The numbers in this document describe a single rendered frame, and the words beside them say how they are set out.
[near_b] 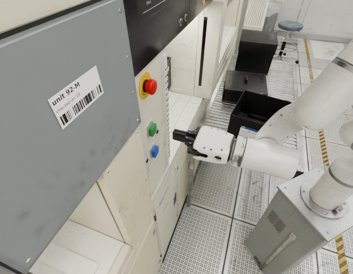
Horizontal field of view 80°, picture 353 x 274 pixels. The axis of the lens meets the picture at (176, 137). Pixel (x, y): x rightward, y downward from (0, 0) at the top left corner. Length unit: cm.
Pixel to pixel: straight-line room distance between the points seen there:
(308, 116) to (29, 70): 50
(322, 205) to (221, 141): 67
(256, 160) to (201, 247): 124
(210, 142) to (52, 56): 42
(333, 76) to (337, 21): 501
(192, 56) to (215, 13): 24
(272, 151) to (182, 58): 87
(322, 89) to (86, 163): 48
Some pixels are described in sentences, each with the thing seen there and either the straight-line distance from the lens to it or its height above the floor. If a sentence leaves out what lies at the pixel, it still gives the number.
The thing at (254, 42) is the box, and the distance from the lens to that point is 189.
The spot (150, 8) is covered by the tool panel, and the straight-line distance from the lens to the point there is 54.
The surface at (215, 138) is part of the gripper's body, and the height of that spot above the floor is 122.
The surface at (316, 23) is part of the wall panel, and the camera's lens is 548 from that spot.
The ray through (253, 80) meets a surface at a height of 86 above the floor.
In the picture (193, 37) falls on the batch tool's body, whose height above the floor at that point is 123.
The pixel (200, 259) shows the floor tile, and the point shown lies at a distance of 171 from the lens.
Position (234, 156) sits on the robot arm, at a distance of 58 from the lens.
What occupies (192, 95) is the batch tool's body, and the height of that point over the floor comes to 87.
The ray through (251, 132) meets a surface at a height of 86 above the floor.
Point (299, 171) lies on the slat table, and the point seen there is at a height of 76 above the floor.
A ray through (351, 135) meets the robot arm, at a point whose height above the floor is 114.
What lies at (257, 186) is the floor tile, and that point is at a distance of 207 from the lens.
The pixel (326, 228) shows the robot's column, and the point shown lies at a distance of 113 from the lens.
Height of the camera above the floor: 164
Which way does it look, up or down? 44 degrees down
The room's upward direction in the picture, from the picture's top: straight up
